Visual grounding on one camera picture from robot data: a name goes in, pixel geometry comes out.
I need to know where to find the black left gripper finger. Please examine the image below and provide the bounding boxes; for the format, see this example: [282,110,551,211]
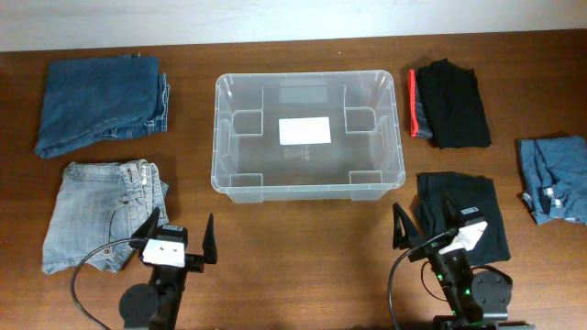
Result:
[202,214,218,265]
[131,206,160,239]

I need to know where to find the light blue folded jeans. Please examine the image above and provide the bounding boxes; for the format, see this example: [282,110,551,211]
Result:
[42,159,169,275]

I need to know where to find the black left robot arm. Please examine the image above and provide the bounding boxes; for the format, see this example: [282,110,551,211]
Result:
[118,208,218,329]

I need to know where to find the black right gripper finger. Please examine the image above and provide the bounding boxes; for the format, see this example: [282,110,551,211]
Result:
[442,191,463,225]
[393,203,421,249]

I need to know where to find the black folded garment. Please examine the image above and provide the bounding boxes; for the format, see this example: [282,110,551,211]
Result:
[414,172,511,266]

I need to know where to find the black garment with red stripe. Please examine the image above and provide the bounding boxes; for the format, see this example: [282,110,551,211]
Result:
[408,59,492,149]

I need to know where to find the black left camera cable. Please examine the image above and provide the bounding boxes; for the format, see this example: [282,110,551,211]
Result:
[69,236,147,330]

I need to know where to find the white label in bin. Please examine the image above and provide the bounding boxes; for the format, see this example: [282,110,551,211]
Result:
[278,116,331,146]

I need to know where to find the dark blue folded jeans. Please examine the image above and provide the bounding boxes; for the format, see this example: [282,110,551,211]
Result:
[34,56,171,159]

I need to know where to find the blue denim shirt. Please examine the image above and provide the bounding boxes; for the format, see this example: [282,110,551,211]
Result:
[517,136,586,225]

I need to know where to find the clear plastic storage bin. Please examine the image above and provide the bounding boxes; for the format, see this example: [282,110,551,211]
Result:
[211,70,405,204]

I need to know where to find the black camera cable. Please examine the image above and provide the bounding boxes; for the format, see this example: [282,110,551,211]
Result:
[387,228,460,330]
[69,236,147,330]

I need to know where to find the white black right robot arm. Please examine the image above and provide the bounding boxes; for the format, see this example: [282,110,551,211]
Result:
[387,193,535,330]

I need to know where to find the black right camera cable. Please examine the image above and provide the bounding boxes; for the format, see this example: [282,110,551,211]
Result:
[387,228,460,330]

